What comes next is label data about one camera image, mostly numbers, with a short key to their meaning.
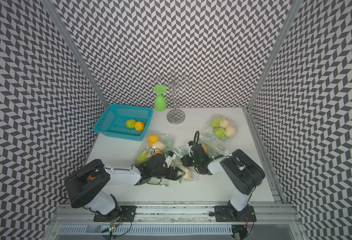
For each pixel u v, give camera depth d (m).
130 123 1.02
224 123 0.98
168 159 0.78
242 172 0.47
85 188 0.44
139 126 1.02
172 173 0.74
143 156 0.87
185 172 0.80
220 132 0.97
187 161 0.81
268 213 0.75
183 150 0.94
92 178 0.50
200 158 0.73
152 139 0.96
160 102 0.90
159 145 0.91
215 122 1.02
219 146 0.93
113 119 1.10
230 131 0.98
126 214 0.73
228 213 0.65
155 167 0.68
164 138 0.99
